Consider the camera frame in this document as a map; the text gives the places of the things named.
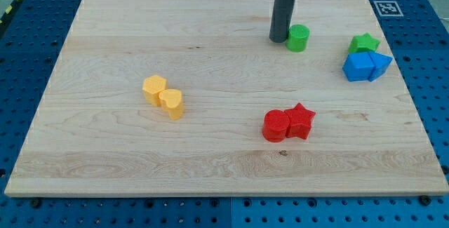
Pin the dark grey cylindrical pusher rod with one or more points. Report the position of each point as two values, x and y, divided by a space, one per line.
281 17

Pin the green star block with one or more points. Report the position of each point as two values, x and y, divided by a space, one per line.
363 43

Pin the red star block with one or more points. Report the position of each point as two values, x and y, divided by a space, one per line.
301 120

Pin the green cylinder block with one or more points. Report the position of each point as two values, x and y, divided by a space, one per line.
298 36

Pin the white fiducial marker tag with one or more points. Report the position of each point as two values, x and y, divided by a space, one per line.
387 8

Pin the blue cube block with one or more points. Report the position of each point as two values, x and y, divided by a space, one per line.
358 66

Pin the blue triangle block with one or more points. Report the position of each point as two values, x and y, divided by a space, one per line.
381 63

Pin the red cylinder block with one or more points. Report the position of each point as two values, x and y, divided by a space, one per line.
275 126

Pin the yellow heart block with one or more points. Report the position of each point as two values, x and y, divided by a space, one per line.
172 103

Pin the yellow hexagon block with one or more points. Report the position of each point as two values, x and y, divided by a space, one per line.
151 88

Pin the light wooden board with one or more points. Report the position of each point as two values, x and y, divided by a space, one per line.
95 135

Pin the yellow black hazard tape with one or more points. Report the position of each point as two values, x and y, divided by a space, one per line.
10 11

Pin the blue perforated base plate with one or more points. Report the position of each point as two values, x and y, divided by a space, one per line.
30 44

